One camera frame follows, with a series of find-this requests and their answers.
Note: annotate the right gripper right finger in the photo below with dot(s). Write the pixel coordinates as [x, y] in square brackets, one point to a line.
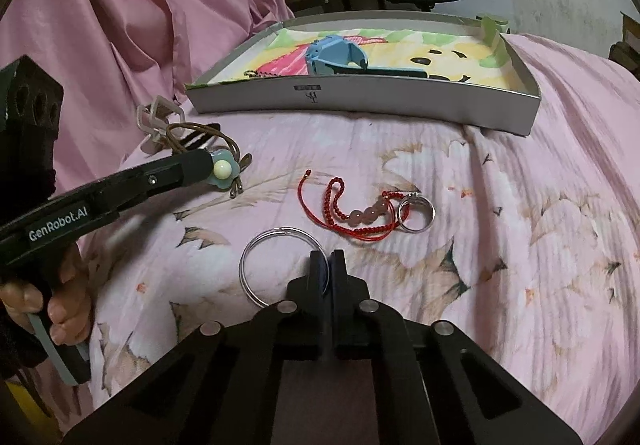
[346, 291]

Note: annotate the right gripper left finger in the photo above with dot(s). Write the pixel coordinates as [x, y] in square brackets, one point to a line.
[308, 291]

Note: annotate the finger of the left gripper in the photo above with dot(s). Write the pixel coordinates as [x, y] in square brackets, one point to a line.
[129, 188]

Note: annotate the large silver bangle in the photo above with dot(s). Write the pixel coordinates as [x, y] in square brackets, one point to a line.
[273, 256]

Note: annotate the left hand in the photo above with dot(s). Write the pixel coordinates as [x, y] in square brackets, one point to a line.
[69, 308]

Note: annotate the clear plastic hair claw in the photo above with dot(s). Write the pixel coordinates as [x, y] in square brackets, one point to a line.
[153, 120]

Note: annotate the pink curtain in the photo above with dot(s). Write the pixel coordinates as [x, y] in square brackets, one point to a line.
[112, 56]

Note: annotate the pink floral bedsheet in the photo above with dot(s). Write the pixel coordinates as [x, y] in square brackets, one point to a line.
[529, 245]

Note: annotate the blue smart watch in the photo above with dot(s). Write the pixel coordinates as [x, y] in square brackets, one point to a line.
[335, 55]

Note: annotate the grey cardboard box tray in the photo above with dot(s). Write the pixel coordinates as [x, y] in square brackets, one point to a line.
[399, 63]

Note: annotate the green plastic stool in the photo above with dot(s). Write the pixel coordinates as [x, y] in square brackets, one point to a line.
[500, 23]

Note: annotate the cardboard box by wall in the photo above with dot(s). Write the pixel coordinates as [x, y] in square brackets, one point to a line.
[626, 52]

